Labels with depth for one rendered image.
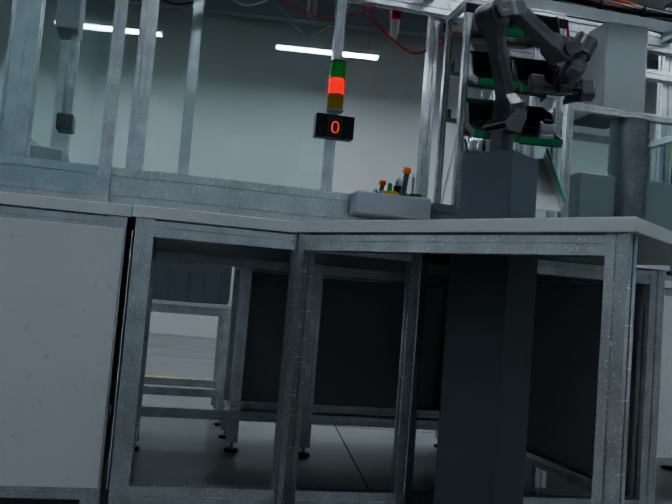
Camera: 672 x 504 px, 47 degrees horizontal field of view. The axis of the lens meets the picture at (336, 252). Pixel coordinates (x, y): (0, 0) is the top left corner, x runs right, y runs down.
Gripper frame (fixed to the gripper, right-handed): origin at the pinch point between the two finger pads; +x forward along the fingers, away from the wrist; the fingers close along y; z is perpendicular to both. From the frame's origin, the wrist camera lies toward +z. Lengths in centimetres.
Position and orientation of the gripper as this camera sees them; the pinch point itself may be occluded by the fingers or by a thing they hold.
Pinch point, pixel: (555, 96)
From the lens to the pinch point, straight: 236.6
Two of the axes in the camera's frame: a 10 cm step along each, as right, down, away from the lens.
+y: -10.0, -0.9, -0.4
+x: -0.7, 3.1, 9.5
